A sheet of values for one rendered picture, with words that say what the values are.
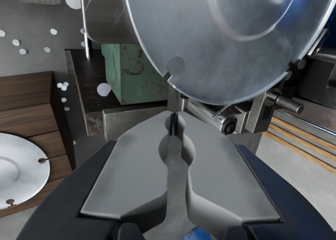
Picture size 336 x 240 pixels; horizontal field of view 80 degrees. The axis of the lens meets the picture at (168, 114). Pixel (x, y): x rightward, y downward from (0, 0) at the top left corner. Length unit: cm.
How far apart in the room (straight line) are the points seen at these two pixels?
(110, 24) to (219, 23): 11
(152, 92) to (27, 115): 42
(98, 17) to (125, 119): 23
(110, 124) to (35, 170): 46
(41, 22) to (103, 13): 79
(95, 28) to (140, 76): 18
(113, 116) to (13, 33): 68
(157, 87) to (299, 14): 23
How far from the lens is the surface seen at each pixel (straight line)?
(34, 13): 97
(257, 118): 40
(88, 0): 19
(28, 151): 76
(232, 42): 26
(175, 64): 22
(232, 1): 24
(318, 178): 181
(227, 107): 28
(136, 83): 36
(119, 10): 20
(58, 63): 100
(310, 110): 63
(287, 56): 34
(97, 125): 41
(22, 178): 82
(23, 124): 71
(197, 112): 32
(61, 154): 77
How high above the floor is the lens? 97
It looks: 52 degrees down
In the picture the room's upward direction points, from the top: 136 degrees clockwise
